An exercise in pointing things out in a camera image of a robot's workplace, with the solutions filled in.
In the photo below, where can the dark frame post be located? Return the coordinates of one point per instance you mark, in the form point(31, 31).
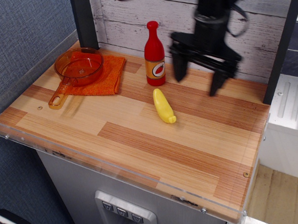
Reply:
point(84, 23)
point(282, 51)

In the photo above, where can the dark right frame post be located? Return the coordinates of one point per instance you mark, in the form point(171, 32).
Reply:
point(282, 51)

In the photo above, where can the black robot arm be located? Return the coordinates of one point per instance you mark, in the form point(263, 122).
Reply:
point(216, 9)

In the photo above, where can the orange transparent plastic pan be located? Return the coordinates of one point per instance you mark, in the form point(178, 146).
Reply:
point(76, 68)

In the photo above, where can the red toy sauce bottle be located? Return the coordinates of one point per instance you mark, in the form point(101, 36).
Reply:
point(154, 57)

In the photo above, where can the silver dispenser button panel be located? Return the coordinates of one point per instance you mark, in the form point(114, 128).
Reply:
point(114, 210)

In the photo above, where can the silver toy fridge cabinet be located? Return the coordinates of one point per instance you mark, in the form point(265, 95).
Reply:
point(77, 185)

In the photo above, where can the orange folded cloth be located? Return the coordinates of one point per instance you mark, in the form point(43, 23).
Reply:
point(108, 83)

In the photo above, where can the white toy sink unit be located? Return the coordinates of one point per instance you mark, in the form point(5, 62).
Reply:
point(279, 147)

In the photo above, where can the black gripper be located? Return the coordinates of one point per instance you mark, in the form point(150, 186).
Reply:
point(206, 47)

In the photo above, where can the yellow toy banana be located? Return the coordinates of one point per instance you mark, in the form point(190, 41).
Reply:
point(163, 107)

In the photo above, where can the dark left frame post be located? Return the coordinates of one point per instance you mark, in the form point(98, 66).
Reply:
point(84, 23)

